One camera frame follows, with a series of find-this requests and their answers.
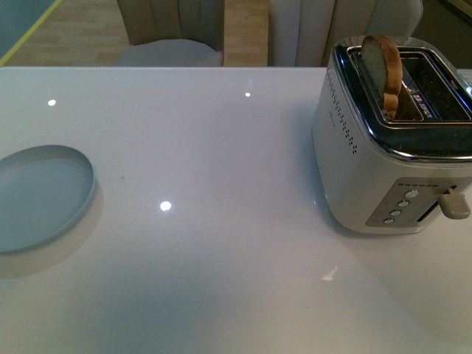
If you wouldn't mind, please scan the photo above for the brown bread slice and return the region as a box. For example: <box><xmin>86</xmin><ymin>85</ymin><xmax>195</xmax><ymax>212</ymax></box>
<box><xmin>361</xmin><ymin>35</ymin><xmax>403</xmax><ymax>119</ymax></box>

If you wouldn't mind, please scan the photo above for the beige dining chair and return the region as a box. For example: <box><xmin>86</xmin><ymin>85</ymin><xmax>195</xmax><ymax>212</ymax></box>
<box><xmin>268</xmin><ymin>0</ymin><xmax>423</xmax><ymax>67</ymax></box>
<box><xmin>115</xmin><ymin>0</ymin><xmax>225</xmax><ymax>67</ymax></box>

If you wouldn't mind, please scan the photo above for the grey round plate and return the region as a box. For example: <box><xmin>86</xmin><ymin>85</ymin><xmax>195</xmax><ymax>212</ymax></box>
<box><xmin>1</xmin><ymin>145</ymin><xmax>95</xmax><ymax>254</ymax></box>

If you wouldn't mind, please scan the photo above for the beige right dining chair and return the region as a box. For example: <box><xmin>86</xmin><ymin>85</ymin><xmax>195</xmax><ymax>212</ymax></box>
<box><xmin>268</xmin><ymin>0</ymin><xmax>423</xmax><ymax>67</ymax></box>

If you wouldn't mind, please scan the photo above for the beige left dining chair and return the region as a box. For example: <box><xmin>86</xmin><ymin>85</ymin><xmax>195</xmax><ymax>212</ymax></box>
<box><xmin>115</xmin><ymin>0</ymin><xmax>225</xmax><ymax>67</ymax></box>

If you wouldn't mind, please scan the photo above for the white chrome toaster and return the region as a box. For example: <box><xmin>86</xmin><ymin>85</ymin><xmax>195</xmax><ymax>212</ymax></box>
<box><xmin>312</xmin><ymin>36</ymin><xmax>471</xmax><ymax>234</ymax></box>

